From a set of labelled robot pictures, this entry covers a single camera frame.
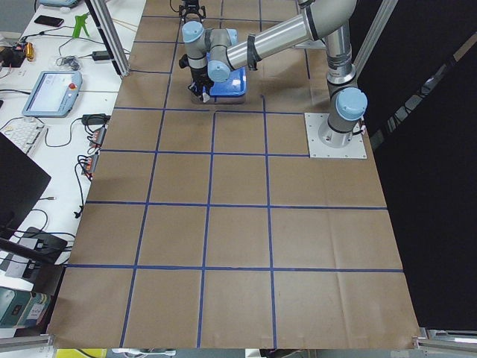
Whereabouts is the black usb hub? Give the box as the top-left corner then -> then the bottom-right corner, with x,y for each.
88,127 -> 107,148
78,153 -> 99,180

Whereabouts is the black monitor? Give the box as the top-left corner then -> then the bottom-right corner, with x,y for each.
0,134 -> 51,239

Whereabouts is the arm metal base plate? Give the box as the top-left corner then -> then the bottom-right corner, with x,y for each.
304,113 -> 367,160

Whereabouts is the black power adapter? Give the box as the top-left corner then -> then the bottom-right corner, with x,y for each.
91,51 -> 111,61

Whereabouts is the white keyboard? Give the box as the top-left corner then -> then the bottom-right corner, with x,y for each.
1,119 -> 45,156

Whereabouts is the teach pendant tablet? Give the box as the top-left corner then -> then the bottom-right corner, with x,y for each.
22,71 -> 83,118

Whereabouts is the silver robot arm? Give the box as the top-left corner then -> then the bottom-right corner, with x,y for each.
179,1 -> 367,148

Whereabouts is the black smartphone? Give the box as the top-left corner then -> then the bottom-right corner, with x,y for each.
34,15 -> 64,28

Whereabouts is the blue plastic tray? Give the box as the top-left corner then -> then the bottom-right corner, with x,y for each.
206,53 -> 247,104

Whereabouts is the black monitor stand base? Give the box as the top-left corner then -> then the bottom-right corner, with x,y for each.
1,227 -> 69,280

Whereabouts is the black usb hub upper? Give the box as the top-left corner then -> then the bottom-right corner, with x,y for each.
88,127 -> 107,148

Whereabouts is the aluminium frame post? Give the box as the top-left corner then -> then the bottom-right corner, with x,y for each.
85,0 -> 130,78

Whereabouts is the black usb hub lower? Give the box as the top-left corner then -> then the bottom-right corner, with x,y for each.
78,153 -> 99,180

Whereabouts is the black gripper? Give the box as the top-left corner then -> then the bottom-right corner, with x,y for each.
178,0 -> 206,22
188,69 -> 212,98

